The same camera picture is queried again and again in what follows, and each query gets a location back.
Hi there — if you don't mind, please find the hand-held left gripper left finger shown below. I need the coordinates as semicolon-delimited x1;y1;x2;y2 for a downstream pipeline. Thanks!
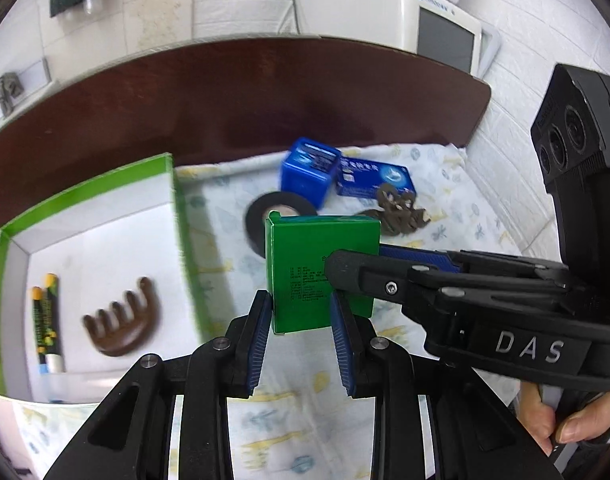
44;289;275;480

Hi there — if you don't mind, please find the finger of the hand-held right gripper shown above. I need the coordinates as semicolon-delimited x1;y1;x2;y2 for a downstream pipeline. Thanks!
379;244;573;286
324;249;586;331

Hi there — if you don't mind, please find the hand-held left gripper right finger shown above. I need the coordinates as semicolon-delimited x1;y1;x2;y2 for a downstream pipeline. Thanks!
329;291;568;480

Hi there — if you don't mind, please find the small green box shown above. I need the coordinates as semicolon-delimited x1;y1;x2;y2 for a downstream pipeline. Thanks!
263;211;382;336

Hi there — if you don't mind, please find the blue medicine box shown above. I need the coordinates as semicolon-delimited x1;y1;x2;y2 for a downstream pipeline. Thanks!
335;156;418;201

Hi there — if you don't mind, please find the blue plastic box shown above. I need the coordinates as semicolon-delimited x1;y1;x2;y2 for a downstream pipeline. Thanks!
280;137;342;209

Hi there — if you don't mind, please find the black tape roll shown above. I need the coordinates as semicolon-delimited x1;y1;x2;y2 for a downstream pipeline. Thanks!
244;192;318;256

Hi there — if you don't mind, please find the brown wooden comb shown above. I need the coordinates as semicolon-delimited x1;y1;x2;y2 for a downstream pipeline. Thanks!
81;276;162;358

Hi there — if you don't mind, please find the large green box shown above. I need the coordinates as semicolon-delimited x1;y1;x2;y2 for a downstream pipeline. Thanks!
0;152;221;406

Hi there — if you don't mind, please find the person's right hand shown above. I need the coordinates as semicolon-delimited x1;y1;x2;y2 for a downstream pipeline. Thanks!
517;382;610;456

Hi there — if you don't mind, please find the giraffe printed blanket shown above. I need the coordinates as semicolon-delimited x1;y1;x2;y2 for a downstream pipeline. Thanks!
0;142;526;480

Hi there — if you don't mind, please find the dark brown wooden headboard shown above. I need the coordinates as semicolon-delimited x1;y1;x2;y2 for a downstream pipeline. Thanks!
0;35;492;226

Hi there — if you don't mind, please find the white appliance with screen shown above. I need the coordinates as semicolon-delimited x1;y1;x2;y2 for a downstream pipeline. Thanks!
291;0;502;78

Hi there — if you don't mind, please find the metal faucet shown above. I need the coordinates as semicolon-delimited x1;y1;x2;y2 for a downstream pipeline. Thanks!
0;74;23;113

